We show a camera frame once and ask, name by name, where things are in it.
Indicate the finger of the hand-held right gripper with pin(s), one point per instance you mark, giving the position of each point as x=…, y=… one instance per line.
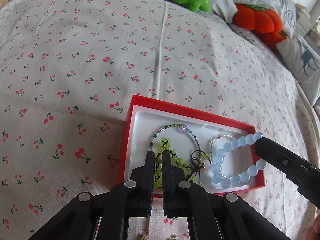
x=275, y=156

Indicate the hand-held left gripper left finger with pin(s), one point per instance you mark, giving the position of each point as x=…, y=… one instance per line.
x=150, y=185

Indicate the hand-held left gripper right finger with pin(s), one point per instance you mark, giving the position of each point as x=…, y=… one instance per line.
x=164, y=185

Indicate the red jewelry box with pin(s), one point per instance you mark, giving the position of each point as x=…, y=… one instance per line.
x=128, y=132

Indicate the deer print pillow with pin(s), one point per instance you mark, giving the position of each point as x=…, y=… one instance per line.
x=303, y=62

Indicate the orange pumpkin plush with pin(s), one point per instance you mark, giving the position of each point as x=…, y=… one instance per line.
x=260, y=21

